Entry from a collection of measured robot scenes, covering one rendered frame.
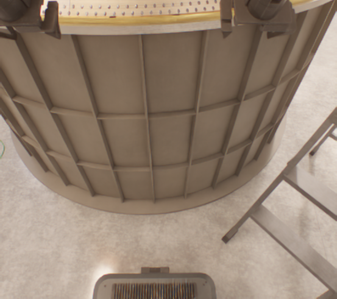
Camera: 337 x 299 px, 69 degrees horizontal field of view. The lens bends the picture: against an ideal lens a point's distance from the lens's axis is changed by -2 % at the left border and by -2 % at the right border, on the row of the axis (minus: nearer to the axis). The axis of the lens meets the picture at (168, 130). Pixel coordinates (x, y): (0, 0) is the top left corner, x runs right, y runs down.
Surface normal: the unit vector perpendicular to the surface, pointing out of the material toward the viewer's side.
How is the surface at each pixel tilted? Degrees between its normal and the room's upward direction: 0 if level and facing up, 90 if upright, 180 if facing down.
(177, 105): 90
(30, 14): 30
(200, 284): 0
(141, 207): 0
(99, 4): 43
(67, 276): 0
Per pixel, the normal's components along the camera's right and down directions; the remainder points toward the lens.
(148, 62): 0.08, 0.76
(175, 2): 0.11, 0.05
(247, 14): 0.01, -0.17
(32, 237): 0.00, -0.64
